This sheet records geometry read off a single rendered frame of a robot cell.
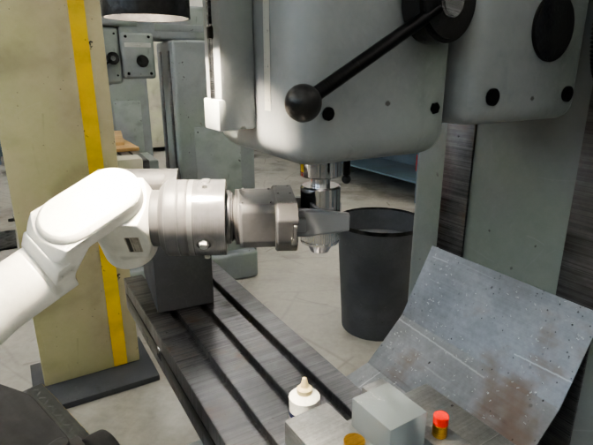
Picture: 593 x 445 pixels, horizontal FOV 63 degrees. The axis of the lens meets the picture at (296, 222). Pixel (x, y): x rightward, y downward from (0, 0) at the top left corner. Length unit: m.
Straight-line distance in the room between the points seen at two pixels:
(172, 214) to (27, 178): 1.71
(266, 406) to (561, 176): 0.55
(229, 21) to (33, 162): 1.79
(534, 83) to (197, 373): 0.65
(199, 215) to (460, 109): 0.30
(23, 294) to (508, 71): 0.54
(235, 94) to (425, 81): 0.19
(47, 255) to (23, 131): 1.68
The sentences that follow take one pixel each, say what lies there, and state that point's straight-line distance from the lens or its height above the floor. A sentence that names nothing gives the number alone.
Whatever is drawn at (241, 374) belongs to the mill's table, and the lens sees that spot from 0.85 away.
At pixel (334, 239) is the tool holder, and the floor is 1.21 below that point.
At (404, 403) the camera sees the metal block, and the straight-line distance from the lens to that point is 0.57.
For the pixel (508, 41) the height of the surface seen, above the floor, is 1.42.
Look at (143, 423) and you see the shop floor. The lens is 2.27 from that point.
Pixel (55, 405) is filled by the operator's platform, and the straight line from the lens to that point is 1.78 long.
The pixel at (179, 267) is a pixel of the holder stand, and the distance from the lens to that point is 1.03.
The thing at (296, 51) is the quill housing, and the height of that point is 1.41.
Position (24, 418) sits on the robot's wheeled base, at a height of 0.57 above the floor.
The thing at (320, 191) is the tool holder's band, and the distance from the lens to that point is 0.55.
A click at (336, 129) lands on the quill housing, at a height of 1.35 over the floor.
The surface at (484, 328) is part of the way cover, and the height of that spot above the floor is 0.99.
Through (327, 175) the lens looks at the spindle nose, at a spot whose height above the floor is 1.28.
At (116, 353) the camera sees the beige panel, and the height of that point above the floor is 0.10.
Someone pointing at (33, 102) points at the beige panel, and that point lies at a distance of 2.19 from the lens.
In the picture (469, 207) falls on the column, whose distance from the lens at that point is 0.90.
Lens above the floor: 1.40
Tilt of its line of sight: 18 degrees down
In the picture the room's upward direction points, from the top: straight up
